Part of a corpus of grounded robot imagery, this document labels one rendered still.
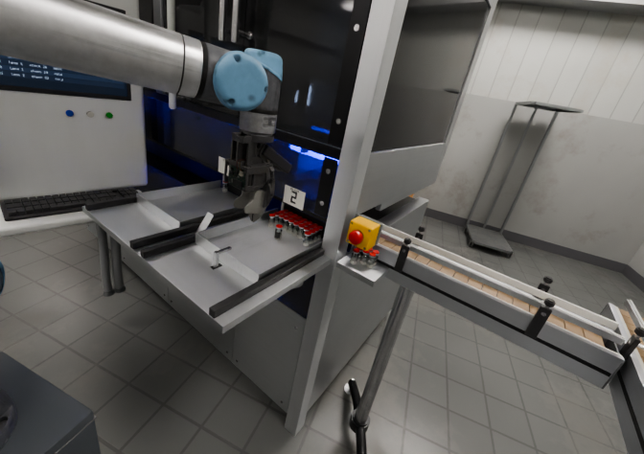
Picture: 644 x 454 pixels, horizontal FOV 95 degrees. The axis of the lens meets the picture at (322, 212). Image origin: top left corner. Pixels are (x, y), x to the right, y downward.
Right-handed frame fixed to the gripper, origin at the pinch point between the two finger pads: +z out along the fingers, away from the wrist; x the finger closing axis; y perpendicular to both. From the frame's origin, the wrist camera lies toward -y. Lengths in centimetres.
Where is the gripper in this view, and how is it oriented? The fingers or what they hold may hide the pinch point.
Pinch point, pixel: (255, 215)
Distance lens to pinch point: 73.5
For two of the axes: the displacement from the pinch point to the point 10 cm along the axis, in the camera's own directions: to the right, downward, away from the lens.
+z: -1.8, 9.1, 3.8
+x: 8.0, 3.6, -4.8
